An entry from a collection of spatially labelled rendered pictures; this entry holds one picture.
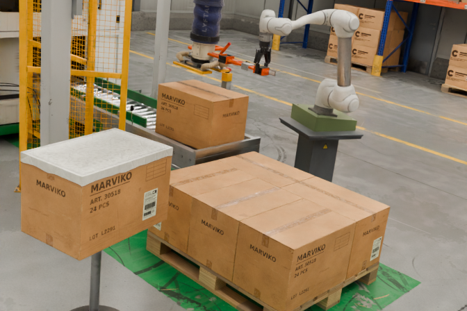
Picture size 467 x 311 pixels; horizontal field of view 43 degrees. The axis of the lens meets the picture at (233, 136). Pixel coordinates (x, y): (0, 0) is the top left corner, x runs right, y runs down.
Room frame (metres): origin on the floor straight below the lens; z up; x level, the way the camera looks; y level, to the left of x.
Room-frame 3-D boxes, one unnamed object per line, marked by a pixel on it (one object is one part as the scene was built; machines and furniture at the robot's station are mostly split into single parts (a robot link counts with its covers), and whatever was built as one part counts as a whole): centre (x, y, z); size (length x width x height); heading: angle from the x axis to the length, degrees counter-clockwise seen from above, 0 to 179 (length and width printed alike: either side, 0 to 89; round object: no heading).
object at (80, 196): (2.64, 0.62, 0.82); 0.60 x 0.40 x 0.40; 148
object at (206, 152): (4.21, 0.03, 0.58); 0.70 x 0.03 x 0.06; 138
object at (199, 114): (4.44, 0.27, 0.75); 0.60 x 0.40 x 0.40; 51
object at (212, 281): (3.53, -0.27, 0.07); 1.20 x 1.00 x 0.14; 48
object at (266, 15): (4.08, -0.15, 1.56); 0.13 x 0.11 x 0.16; 33
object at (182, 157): (4.76, 1.11, 0.50); 2.31 x 0.05 x 0.19; 48
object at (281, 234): (3.53, -0.27, 0.34); 1.20 x 1.00 x 0.40; 48
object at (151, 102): (5.44, 0.97, 0.60); 1.60 x 0.10 x 0.09; 48
